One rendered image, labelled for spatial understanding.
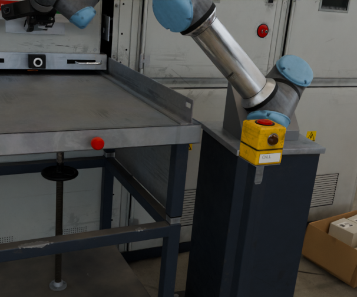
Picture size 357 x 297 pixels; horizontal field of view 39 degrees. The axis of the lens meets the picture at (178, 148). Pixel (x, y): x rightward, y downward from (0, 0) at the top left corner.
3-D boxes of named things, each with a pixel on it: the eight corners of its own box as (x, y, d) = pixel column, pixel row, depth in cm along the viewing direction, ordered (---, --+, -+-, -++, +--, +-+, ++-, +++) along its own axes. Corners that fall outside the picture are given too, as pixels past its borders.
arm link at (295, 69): (300, 87, 163) (322, 63, 151) (286, 116, 156) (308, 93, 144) (268, 68, 163) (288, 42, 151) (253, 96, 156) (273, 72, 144)
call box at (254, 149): (281, 165, 128) (287, 126, 124) (255, 167, 124) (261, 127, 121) (263, 154, 134) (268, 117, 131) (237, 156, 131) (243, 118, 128)
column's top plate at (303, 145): (276, 125, 192) (277, 121, 192) (325, 154, 164) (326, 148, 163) (198, 126, 182) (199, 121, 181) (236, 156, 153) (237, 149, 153)
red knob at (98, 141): (105, 151, 125) (105, 138, 124) (92, 151, 124) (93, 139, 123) (99, 145, 129) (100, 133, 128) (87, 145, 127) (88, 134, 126)
